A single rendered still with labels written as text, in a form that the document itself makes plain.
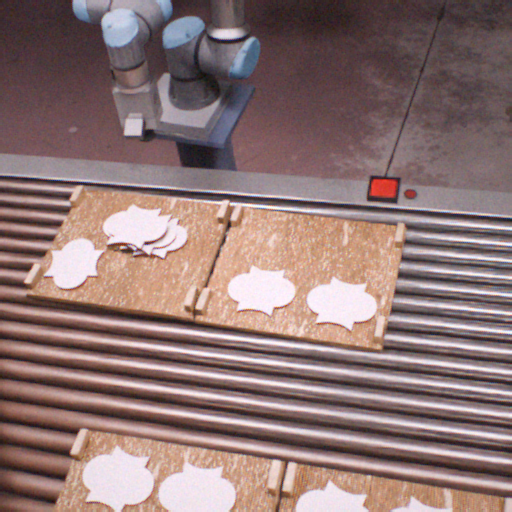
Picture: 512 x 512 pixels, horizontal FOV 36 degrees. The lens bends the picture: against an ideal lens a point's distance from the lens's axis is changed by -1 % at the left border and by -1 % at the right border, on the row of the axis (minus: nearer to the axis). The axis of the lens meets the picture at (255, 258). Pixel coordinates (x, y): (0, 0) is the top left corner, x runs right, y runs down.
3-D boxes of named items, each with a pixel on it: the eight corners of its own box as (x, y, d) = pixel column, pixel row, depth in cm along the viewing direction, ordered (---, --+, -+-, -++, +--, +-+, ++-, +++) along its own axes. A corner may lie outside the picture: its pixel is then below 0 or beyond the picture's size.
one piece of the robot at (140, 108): (99, 92, 168) (116, 151, 180) (139, 92, 167) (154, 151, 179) (114, 59, 176) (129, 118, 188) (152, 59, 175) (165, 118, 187)
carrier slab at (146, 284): (83, 192, 207) (81, 188, 206) (233, 209, 197) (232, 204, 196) (27, 297, 185) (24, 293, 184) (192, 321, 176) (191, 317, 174)
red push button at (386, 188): (373, 182, 199) (373, 178, 198) (397, 184, 197) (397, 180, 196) (369, 199, 195) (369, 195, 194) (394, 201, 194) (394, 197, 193)
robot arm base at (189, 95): (174, 79, 236) (168, 50, 228) (224, 79, 233) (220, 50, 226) (163, 110, 226) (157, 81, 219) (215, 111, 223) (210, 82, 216)
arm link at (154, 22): (129, -18, 176) (102, 7, 170) (172, -11, 172) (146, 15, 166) (136, 13, 182) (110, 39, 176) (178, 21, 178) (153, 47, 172)
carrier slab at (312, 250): (239, 210, 196) (238, 206, 195) (406, 231, 186) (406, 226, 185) (195, 323, 175) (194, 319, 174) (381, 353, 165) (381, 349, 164)
